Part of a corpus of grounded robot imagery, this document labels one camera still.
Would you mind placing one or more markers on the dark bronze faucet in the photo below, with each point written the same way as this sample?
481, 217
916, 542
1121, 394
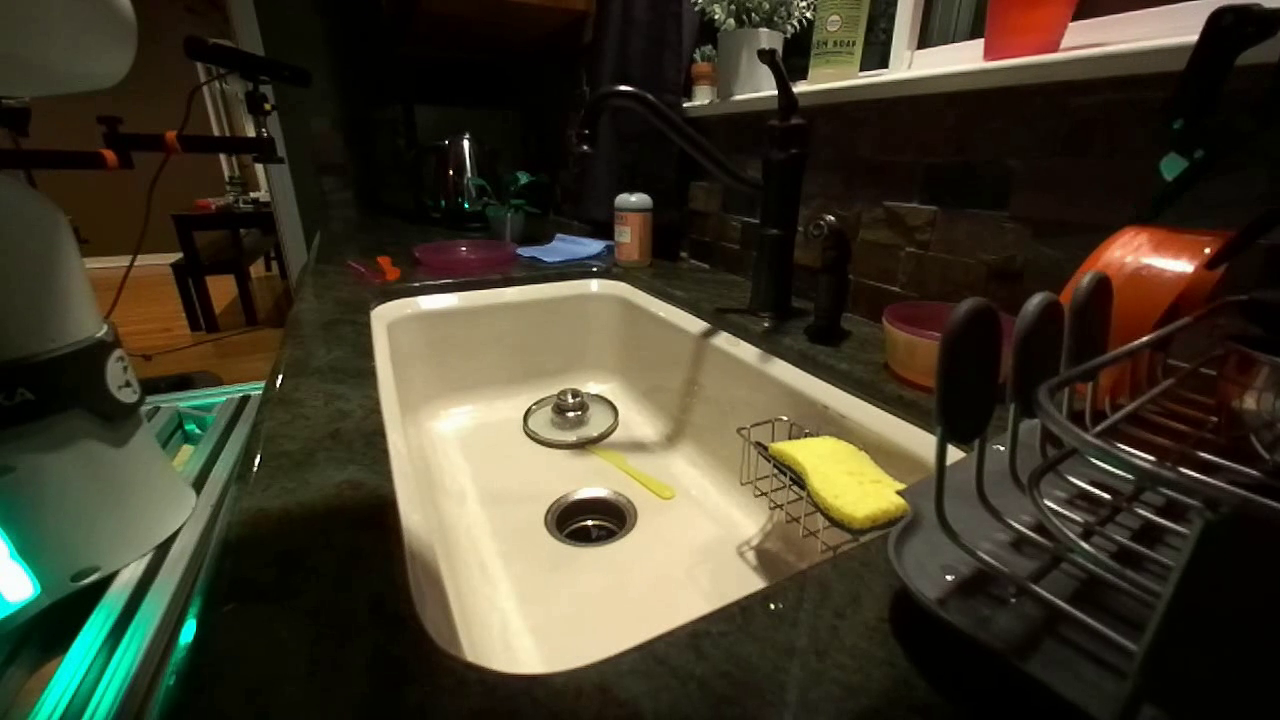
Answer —
778, 185

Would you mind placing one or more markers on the camera tripod rig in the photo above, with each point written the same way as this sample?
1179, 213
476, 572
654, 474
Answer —
119, 144

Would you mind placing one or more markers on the orange cup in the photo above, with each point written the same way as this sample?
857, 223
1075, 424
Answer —
1026, 26

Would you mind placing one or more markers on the blue dish cloth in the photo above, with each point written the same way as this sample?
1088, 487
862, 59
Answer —
565, 248

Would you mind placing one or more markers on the magenta plastic bowl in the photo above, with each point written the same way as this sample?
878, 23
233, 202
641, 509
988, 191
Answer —
914, 336

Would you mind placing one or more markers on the grey dish rack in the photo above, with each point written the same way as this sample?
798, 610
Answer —
1103, 524

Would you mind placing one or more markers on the dark wooden stool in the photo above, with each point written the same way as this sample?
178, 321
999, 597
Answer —
220, 240

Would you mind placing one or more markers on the yellow plastic stick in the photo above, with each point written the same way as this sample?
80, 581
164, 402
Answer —
663, 488

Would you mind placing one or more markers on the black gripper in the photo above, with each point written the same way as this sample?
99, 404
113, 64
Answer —
1217, 129

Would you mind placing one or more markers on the orange soap pump bottle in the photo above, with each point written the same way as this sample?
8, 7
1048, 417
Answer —
634, 225

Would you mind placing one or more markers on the white kitchen sink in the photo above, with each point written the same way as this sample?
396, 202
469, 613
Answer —
452, 377

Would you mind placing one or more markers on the round sink strainer lid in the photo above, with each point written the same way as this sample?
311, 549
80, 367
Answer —
568, 417

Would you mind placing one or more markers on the yellow sponge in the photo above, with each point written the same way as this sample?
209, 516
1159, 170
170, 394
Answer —
840, 481

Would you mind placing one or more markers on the white potted plant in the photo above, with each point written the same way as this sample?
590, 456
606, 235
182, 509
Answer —
740, 34

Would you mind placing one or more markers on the wire sponge caddy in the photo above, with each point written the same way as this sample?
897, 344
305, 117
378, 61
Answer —
780, 488

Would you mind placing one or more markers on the dark side sprayer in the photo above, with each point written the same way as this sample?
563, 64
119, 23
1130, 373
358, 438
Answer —
830, 281

